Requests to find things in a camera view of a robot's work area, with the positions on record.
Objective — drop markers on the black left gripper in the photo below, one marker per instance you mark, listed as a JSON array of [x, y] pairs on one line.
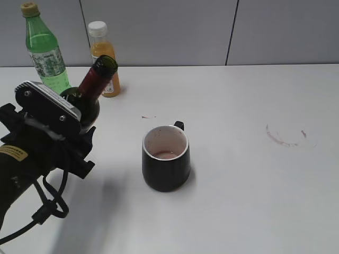
[[31, 150]]

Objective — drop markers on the dark red wine bottle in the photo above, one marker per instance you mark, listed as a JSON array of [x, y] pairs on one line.
[[85, 96]]

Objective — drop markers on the black mug white interior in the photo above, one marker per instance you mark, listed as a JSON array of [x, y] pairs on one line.
[[166, 157]]

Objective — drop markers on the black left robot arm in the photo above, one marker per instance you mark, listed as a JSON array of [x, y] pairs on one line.
[[12, 189]]

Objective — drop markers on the orange juice bottle white cap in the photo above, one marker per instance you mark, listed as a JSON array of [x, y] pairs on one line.
[[100, 45]]

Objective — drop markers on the green plastic soda bottle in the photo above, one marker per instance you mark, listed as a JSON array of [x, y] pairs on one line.
[[43, 48]]

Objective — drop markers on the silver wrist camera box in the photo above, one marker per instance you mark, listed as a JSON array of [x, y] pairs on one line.
[[49, 108]]

